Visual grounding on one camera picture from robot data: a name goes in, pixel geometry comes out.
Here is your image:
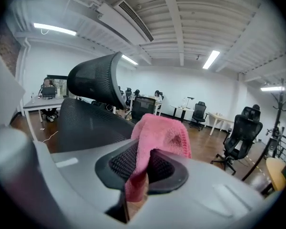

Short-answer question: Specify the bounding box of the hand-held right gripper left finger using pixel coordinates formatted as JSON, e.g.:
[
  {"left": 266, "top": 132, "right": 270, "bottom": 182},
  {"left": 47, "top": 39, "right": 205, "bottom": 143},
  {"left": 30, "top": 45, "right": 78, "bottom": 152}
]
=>
[{"left": 34, "top": 138, "right": 139, "bottom": 229}]

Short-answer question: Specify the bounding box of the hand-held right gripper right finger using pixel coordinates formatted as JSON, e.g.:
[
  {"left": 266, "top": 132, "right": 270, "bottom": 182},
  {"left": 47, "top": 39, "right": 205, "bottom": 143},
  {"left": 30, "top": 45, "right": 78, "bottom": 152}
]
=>
[{"left": 129, "top": 148, "right": 265, "bottom": 229}]

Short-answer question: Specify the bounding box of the pink cloth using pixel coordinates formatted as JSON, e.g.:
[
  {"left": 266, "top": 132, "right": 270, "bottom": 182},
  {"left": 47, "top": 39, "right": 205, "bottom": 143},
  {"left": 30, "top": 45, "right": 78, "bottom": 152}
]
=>
[{"left": 124, "top": 113, "right": 193, "bottom": 203}]

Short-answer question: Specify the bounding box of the black office chair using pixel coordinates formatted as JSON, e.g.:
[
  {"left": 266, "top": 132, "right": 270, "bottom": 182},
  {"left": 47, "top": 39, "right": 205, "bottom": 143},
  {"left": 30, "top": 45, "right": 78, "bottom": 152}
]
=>
[
  {"left": 210, "top": 104, "right": 264, "bottom": 176},
  {"left": 189, "top": 101, "right": 209, "bottom": 132},
  {"left": 131, "top": 96, "right": 157, "bottom": 124}
]

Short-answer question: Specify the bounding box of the black laptop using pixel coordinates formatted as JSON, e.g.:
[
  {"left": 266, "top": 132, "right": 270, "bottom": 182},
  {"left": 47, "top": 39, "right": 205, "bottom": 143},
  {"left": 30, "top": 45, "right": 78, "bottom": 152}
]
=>
[{"left": 41, "top": 86, "right": 57, "bottom": 99}]

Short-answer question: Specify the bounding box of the white table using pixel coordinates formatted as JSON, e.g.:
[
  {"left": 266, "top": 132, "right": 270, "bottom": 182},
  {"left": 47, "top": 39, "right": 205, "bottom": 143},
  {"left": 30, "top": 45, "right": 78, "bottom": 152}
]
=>
[{"left": 208, "top": 112, "right": 235, "bottom": 136}]

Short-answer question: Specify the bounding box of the round wooden table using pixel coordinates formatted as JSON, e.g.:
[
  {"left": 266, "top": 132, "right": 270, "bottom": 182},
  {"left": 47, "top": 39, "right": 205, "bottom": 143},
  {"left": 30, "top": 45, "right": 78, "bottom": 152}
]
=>
[{"left": 252, "top": 157, "right": 286, "bottom": 198}]

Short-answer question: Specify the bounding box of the small standing desk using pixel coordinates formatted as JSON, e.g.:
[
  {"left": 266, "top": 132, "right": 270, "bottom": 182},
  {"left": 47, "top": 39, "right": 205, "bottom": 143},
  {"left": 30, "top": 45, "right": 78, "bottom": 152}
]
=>
[{"left": 170, "top": 104, "right": 195, "bottom": 124}]

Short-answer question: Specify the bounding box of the black mesh chair headrest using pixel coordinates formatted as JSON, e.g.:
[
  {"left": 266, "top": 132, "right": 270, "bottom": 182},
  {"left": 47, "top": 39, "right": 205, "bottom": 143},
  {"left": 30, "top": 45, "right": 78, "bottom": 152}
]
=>
[{"left": 67, "top": 52, "right": 127, "bottom": 111}]

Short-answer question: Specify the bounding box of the white desk lamp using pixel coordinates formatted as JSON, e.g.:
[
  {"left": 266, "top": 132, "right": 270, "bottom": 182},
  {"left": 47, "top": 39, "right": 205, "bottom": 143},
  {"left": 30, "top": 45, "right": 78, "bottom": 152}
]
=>
[{"left": 182, "top": 96, "right": 196, "bottom": 110}]

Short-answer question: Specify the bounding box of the white desk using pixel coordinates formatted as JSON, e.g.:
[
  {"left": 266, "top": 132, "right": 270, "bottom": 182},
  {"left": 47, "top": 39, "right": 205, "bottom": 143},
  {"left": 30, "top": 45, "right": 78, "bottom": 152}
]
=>
[{"left": 129, "top": 95, "right": 163, "bottom": 116}]

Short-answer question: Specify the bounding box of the black coat rack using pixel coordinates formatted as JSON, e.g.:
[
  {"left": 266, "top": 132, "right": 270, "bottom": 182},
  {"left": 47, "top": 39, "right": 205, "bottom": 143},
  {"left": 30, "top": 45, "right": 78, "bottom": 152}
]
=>
[{"left": 241, "top": 78, "right": 286, "bottom": 181}]

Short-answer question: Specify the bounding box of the long ceiling light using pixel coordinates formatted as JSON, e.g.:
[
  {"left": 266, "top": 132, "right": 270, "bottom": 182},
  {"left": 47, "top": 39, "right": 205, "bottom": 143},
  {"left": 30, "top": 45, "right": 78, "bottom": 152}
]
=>
[
  {"left": 121, "top": 54, "right": 139, "bottom": 65},
  {"left": 202, "top": 50, "right": 221, "bottom": 70},
  {"left": 33, "top": 22, "right": 77, "bottom": 37},
  {"left": 260, "top": 86, "right": 286, "bottom": 92}
]

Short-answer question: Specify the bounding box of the white ceiling air vent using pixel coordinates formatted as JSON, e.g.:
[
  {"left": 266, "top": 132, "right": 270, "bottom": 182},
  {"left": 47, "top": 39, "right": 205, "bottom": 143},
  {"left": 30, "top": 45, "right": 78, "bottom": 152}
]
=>
[{"left": 97, "top": 0, "right": 154, "bottom": 43}]

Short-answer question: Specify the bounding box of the long white cable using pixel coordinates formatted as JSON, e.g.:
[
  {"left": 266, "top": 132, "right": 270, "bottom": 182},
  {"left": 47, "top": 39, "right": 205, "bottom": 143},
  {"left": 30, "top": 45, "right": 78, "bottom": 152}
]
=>
[{"left": 40, "top": 127, "right": 60, "bottom": 143}]

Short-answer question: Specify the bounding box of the white desk frame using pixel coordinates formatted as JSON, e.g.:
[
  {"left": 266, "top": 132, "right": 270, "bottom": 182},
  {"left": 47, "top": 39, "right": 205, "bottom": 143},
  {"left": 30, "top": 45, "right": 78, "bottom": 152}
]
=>
[{"left": 22, "top": 96, "right": 65, "bottom": 141}]

